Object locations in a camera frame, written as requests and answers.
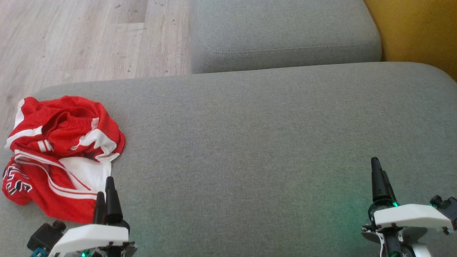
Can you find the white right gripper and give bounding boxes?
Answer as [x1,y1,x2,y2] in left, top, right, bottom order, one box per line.
[368,157,452,229]

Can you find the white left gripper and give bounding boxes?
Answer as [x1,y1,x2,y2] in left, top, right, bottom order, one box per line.
[48,176,131,257]

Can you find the red Bulls 23 shorts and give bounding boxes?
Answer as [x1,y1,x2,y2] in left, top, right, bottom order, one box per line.
[4,96,126,163]

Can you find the red white basketball jersey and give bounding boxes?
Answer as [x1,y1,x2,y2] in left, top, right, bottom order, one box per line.
[2,150,115,224]

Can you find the large grey sofa seat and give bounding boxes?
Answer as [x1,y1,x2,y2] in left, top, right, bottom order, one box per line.
[0,61,457,257]

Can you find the yellow sofa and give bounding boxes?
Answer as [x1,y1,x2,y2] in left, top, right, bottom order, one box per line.
[363,0,457,82]

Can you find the grey sofa cushion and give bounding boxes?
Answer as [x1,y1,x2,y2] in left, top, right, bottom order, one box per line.
[189,0,382,74]

